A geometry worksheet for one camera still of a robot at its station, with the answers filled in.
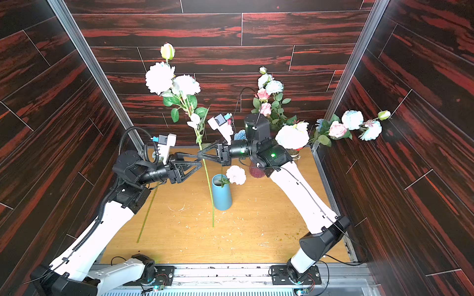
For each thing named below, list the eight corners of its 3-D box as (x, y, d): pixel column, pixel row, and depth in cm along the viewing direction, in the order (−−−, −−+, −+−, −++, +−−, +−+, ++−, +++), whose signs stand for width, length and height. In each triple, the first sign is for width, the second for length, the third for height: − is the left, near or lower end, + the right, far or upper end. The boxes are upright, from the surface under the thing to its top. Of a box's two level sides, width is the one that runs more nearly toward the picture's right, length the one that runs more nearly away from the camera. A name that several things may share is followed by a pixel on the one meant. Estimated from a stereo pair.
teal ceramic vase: (212, 205, 96) (206, 181, 79) (222, 195, 99) (219, 171, 82) (223, 214, 92) (219, 192, 75) (233, 204, 96) (232, 180, 79)
